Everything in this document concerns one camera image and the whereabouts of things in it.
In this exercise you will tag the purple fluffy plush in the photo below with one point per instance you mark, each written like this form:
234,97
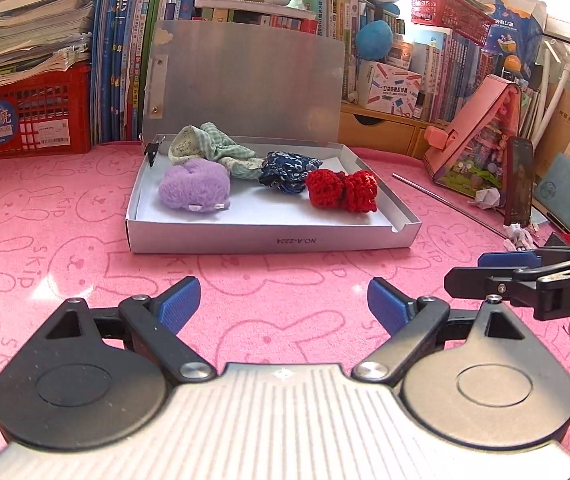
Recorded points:
198,185

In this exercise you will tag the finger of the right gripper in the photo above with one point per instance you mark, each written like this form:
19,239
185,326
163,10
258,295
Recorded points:
526,259

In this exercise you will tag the pink bunny table mat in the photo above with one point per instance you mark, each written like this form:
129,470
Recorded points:
62,235

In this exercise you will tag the blue brocade pouch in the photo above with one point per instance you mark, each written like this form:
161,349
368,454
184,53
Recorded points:
287,172

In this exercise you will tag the black smartphone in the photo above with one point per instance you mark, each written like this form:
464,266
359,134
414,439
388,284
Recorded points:
519,182

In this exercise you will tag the wooden drawer organizer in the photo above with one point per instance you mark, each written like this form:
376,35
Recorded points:
363,128

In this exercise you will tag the red crochet item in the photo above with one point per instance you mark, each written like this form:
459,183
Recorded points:
334,190

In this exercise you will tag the white origami paper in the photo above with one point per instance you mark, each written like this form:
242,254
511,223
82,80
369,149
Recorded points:
487,198

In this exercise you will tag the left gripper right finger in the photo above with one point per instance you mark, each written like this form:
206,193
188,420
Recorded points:
412,324

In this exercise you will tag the stack of books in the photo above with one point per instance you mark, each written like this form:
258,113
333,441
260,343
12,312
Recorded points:
41,36

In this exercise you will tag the white colourful printed box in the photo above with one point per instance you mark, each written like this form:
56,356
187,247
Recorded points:
387,88

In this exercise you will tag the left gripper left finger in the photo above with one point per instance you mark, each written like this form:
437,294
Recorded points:
154,324

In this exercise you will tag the red plastic basket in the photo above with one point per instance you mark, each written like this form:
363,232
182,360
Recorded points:
46,114

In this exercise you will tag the metal rod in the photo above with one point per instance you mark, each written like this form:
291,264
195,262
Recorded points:
439,199

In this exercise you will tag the small red basket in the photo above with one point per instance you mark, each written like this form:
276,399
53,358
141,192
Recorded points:
466,17

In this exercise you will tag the silver open box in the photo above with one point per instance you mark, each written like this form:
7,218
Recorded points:
230,109

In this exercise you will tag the green checkered cloth pouch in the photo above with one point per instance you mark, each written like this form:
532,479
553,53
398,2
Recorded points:
210,143

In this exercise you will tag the black binder clip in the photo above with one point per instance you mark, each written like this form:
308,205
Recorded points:
152,149

